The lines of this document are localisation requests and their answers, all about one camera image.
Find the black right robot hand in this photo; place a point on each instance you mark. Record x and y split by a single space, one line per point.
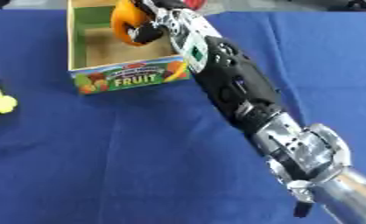
146 32

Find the orange toy fruit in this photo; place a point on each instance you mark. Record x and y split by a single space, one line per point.
125 17

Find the tan cardboard box green inside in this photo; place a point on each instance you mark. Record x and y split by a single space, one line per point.
125 76

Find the red round object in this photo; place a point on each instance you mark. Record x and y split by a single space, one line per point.
195 3

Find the silver and black right robot arm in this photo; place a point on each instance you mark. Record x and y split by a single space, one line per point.
237 84

